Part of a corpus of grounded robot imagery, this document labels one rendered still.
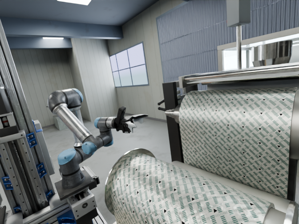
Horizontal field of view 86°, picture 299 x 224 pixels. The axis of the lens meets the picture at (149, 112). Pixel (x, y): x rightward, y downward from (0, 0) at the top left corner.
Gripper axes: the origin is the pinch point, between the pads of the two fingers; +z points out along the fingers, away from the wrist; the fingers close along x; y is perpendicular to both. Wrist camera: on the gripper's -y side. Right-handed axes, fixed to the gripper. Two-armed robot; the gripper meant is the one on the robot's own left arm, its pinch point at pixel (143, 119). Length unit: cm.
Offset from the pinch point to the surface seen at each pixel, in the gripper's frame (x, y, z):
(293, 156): 40, -11, 55
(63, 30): -292, -143, -366
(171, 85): 19.6, -22.2, 26.3
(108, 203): 57, -9, 23
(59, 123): -263, 137, -509
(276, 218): 57, -15, 48
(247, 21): -4, -38, 51
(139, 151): 47, -14, 26
